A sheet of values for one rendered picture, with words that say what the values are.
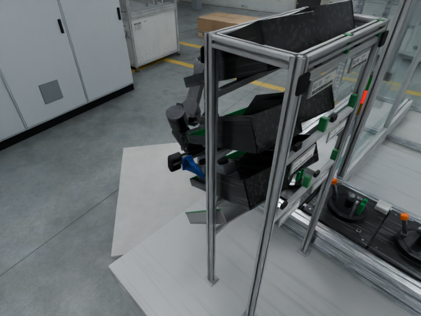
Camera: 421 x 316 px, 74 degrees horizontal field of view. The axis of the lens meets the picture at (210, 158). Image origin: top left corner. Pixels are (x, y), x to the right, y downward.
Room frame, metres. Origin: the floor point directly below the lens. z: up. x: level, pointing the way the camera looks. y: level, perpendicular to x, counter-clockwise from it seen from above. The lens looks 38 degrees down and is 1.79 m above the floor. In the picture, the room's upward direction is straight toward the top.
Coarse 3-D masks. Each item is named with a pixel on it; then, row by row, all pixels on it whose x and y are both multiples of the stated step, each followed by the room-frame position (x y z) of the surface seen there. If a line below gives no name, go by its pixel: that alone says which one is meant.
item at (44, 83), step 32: (0, 0) 2.87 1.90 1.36; (32, 0) 3.10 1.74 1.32; (0, 32) 2.78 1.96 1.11; (32, 32) 3.01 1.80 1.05; (64, 32) 3.27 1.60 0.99; (0, 64) 2.69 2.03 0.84; (32, 64) 2.92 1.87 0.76; (64, 64) 3.19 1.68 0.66; (32, 96) 2.82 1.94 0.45; (64, 96) 3.09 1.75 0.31; (32, 128) 2.74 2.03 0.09
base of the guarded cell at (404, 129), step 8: (408, 112) 1.69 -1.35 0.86; (416, 112) 1.69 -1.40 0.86; (408, 120) 1.59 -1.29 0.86; (416, 120) 1.59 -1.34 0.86; (400, 128) 1.49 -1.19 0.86; (408, 128) 1.49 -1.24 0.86; (416, 128) 1.49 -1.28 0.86; (400, 136) 1.40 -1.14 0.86; (408, 136) 1.40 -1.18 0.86; (416, 136) 1.40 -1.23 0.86; (384, 144) 1.32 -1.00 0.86; (392, 144) 1.32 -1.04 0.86; (400, 144) 1.32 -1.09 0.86; (408, 152) 1.24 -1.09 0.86; (416, 152) 1.24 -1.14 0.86
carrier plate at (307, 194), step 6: (306, 168) 0.97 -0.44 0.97; (312, 174) 0.93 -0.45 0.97; (318, 186) 0.86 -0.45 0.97; (282, 192) 0.82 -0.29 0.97; (288, 192) 0.82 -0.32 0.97; (294, 192) 0.82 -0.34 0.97; (306, 192) 0.82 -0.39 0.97; (282, 198) 0.79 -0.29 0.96; (288, 198) 0.79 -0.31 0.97; (300, 198) 0.79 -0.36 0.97; (306, 198) 0.79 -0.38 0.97; (300, 204) 0.75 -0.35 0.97
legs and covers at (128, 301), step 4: (116, 280) 0.54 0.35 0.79; (120, 288) 0.53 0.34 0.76; (120, 292) 0.54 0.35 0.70; (124, 292) 0.51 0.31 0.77; (124, 296) 0.52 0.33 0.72; (128, 296) 0.48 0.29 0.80; (124, 300) 0.54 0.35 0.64; (128, 300) 0.49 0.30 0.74; (132, 300) 0.46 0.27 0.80; (128, 304) 0.51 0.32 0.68; (132, 304) 0.47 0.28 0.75; (128, 308) 0.52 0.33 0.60; (132, 308) 0.49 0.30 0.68; (136, 308) 0.46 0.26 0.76; (128, 312) 0.54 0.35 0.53; (132, 312) 0.50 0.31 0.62; (136, 312) 0.47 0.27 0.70; (140, 312) 0.43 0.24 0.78
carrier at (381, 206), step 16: (352, 192) 0.82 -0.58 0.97; (304, 208) 0.73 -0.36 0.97; (336, 208) 0.72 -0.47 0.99; (352, 208) 0.72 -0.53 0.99; (368, 208) 0.73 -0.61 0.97; (384, 208) 0.72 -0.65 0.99; (336, 224) 0.65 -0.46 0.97; (352, 224) 0.65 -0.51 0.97; (368, 224) 0.65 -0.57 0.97; (352, 240) 0.59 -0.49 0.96; (368, 240) 0.59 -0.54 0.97
